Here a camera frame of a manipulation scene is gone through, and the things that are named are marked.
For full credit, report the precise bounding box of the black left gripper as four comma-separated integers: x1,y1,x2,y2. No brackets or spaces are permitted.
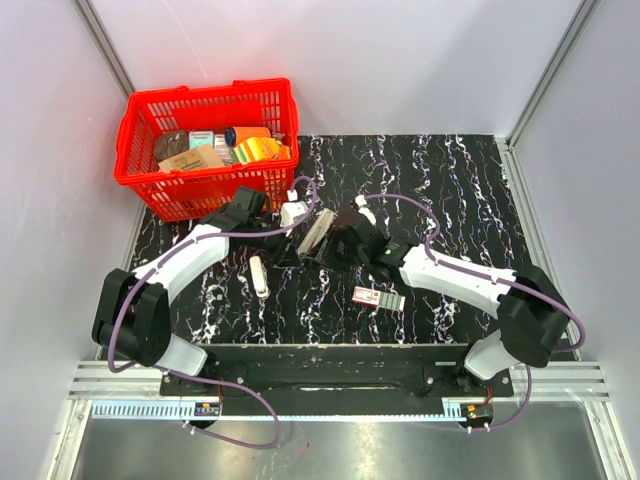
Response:
248,216,301,269

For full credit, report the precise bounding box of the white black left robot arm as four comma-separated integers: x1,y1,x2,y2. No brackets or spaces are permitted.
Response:
91,187,310,396

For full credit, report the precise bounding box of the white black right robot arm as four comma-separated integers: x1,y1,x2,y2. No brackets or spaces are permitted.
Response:
317,210,569,396

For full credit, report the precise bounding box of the staple box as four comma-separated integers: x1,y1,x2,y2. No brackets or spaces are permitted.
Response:
352,287,405,312

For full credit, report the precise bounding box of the yellow green snack pack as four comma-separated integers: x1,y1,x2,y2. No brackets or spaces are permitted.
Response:
230,137,291,165

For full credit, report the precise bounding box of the red plastic basket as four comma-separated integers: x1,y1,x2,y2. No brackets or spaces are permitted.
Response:
113,78,300,222

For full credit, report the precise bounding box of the brown cardboard box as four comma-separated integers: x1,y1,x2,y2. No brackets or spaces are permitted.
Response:
159,144,225,173

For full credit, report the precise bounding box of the orange cylinder can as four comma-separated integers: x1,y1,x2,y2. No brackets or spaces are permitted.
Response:
224,126,272,147

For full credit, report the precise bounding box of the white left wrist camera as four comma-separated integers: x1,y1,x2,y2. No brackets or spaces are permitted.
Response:
280,201,308,228

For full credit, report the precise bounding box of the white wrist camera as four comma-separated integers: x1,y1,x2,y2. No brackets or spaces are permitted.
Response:
280,201,308,228
354,195,377,226

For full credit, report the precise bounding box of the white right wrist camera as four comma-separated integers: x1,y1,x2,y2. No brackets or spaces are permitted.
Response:
354,195,377,226

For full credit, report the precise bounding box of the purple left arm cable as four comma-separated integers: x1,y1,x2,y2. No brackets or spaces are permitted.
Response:
107,175,319,447

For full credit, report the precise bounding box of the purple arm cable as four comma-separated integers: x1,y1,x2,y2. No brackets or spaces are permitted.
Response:
107,175,319,447
361,193,587,432

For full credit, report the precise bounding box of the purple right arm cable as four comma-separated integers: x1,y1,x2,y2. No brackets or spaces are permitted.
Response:
361,193,587,432

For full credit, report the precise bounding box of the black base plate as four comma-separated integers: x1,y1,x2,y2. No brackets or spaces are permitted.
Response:
159,344,515,401

